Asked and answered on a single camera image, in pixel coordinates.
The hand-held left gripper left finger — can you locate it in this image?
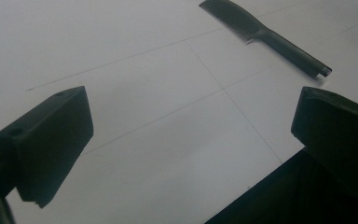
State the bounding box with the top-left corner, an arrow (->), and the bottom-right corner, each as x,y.
0,86 -> 94,209

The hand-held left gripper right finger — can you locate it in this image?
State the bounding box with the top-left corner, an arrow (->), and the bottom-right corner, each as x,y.
291,86 -> 358,203

